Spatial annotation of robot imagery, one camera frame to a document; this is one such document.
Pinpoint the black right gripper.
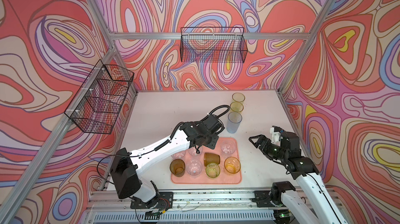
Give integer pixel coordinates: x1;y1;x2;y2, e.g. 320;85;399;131
248;134;288;161

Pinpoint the small dark amber glass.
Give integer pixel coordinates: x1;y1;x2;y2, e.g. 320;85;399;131
204;153;220;167

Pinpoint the clear glass small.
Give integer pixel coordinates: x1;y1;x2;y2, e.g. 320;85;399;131
220;140;236;155

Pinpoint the blue textured tall glass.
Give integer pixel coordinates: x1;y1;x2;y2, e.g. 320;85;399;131
226;111;243;133

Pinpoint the clear glass tumbler front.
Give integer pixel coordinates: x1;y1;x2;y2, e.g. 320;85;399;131
186;159;203;176

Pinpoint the pink plastic tray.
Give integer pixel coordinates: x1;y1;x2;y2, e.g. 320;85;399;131
170;137;242;185

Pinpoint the green glass tumbler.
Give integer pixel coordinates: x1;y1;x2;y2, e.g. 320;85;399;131
206;162;220;179

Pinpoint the amber glass tumbler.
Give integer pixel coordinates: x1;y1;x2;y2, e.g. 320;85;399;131
224;157;241;174

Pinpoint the yellow tall glass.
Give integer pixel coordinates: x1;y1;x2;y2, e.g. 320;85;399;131
230;101;244;113

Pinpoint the dark olive dotted glass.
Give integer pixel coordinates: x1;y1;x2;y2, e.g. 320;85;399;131
170;159;185;177

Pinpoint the yellow-green tall glass back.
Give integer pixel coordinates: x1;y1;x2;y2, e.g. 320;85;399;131
232;92;246;104

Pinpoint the clear faceted glass tumbler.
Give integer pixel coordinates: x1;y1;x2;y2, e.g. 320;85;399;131
172;151;186;159

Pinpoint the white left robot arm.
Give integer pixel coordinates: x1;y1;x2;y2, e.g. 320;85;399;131
110;113;225;204

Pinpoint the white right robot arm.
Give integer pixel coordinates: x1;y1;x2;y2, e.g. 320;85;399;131
249;126;347;224

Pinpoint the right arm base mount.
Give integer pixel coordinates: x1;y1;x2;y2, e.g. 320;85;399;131
251;181;296;207

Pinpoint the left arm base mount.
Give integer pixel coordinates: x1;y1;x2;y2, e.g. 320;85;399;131
130;181;174;211

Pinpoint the black wire basket back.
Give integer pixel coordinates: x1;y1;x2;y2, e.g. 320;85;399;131
180;26;248;63

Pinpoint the black wire basket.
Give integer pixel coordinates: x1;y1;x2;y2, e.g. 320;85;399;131
180;26;248;63
64;60;134;134

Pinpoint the black wire basket left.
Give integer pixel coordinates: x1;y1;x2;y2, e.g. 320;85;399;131
64;60;134;134

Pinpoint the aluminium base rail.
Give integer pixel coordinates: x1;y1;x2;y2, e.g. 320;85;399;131
84;188;338;224

